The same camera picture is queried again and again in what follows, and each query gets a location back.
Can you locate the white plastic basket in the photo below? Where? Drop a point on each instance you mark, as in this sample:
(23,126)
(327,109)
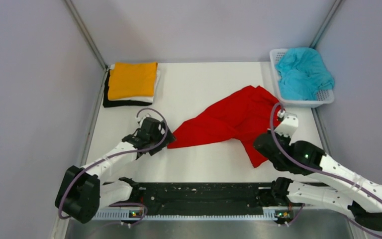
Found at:
(322,97)

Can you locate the teal t-shirt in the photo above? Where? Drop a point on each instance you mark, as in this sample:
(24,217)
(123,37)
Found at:
(303,74)

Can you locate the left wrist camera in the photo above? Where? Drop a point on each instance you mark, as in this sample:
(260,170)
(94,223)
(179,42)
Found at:
(140,119)

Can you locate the black folded t-shirt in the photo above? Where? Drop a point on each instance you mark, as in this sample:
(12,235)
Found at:
(133,101)

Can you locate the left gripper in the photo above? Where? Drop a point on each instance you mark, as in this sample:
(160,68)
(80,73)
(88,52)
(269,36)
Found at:
(170,138)

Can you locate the orange folded t-shirt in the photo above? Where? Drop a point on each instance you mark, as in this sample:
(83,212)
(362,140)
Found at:
(131,80)

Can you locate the aluminium corner post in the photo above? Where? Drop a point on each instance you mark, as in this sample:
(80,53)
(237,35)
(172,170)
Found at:
(84,32)
(326,22)

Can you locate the right aluminium corner post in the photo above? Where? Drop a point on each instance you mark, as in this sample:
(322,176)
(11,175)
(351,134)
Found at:
(326,22)

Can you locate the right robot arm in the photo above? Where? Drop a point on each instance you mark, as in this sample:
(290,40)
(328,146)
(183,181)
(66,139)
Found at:
(346,192)

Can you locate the red t-shirt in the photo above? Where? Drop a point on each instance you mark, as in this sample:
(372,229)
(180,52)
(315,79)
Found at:
(243,116)

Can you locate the left aluminium corner post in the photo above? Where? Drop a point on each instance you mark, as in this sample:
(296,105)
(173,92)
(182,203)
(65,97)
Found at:
(84,32)

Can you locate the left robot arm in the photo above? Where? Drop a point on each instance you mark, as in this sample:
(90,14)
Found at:
(85,190)

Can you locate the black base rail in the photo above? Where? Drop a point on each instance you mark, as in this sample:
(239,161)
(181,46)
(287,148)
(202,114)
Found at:
(217,200)

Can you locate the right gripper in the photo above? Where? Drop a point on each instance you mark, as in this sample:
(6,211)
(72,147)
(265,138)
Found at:
(284,132)

